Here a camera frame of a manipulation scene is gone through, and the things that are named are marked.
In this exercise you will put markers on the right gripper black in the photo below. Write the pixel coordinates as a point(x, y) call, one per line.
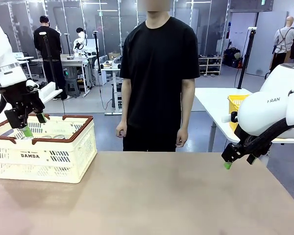
point(239, 137)

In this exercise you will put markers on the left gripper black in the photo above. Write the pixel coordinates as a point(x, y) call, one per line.
point(22, 100)

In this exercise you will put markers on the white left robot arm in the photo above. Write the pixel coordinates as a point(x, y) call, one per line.
point(0, 49)

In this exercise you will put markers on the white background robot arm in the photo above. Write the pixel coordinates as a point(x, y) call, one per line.
point(80, 41)

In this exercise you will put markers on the person's left forearm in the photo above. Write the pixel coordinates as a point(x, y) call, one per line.
point(187, 117)

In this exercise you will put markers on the person's right forearm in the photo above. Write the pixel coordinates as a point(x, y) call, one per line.
point(126, 112)

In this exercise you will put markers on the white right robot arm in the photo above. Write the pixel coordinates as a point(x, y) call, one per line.
point(259, 112)

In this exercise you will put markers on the yellow plastic shopping basket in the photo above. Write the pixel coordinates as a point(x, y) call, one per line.
point(235, 105)

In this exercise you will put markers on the cream shopping basket brown rim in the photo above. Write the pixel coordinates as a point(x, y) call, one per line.
point(71, 171)

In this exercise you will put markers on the person's left hand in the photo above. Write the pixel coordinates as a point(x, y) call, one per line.
point(182, 139)

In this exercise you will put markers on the person's right hand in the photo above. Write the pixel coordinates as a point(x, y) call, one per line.
point(121, 129)

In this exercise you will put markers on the silver-topped drink can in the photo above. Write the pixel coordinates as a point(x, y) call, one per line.
point(46, 137)

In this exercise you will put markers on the grey step stool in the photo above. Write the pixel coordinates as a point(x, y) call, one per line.
point(72, 88)

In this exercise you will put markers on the white background workbench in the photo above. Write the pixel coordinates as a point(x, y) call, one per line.
point(24, 58)
point(73, 61)

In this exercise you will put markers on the black tripod pole white top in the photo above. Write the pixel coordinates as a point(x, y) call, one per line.
point(246, 61)
point(50, 61)

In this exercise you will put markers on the background person in black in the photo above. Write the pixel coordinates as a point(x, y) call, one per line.
point(47, 46)

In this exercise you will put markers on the thin black stand pole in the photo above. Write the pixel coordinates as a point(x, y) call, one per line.
point(97, 51)

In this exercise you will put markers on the white shoe rack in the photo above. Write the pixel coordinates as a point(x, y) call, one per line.
point(210, 64)

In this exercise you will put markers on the white standing desk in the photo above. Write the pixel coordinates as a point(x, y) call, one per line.
point(115, 73)

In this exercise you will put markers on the black bags pile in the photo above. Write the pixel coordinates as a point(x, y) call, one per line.
point(231, 58)

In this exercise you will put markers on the person in black t-shirt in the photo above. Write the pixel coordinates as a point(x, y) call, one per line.
point(159, 73)

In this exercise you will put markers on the mannequin with grey apron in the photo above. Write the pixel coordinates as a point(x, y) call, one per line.
point(281, 41)

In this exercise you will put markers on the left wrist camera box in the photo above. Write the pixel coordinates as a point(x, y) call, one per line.
point(46, 89)

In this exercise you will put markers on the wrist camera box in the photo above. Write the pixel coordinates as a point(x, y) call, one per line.
point(226, 118)
point(46, 89)

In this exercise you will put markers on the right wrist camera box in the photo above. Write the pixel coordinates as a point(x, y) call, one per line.
point(226, 118)

